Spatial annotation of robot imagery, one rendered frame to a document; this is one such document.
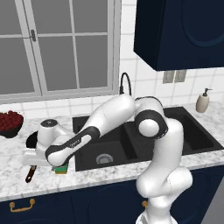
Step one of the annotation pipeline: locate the grey framed window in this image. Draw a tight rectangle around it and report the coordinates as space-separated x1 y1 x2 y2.
0 0 123 105

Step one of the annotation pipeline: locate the navy wall cupboard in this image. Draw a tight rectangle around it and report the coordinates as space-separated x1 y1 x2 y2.
133 0 224 72

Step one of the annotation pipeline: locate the grey wall socket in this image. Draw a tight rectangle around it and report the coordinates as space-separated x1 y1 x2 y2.
162 69 176 85
173 69 188 84

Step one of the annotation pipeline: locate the black pan with wooden handle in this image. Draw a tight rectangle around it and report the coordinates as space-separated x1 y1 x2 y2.
24 130 40 185

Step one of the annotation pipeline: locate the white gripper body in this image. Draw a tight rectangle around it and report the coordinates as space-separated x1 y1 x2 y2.
22 148 54 168

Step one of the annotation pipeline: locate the navy drawer front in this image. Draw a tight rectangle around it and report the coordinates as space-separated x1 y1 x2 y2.
0 190 74 224

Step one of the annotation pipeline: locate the navy cupboard door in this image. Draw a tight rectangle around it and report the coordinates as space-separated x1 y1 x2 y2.
170 164 224 224
70 178 147 224

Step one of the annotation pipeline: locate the black bowl of red fruit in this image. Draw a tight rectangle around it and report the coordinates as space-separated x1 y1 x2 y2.
0 109 25 139

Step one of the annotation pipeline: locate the black double sink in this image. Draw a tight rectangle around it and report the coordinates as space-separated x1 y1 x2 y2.
71 106 224 172

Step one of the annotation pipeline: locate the brass drawer handle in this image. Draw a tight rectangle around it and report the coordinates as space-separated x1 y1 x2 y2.
9 198 36 214

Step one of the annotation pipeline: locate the grey window latch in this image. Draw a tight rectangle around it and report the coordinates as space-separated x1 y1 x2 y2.
28 28 38 43

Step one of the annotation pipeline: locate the green and yellow sponge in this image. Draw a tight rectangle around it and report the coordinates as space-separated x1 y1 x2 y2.
51 163 70 176

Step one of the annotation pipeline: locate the beige soap dispenser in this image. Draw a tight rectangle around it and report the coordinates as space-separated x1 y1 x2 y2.
195 87 214 114

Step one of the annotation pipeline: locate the black curved tap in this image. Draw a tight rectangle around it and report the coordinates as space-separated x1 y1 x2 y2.
118 72 133 97

